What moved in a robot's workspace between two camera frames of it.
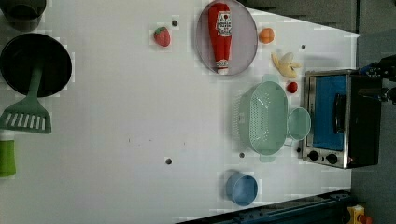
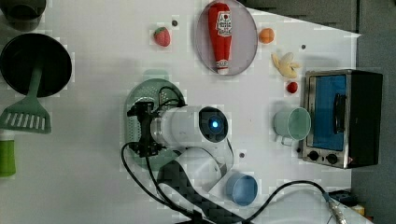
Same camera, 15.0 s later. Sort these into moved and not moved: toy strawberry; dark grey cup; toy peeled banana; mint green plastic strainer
Moved: mint green plastic strainer
Not moved: toy peeled banana; dark grey cup; toy strawberry
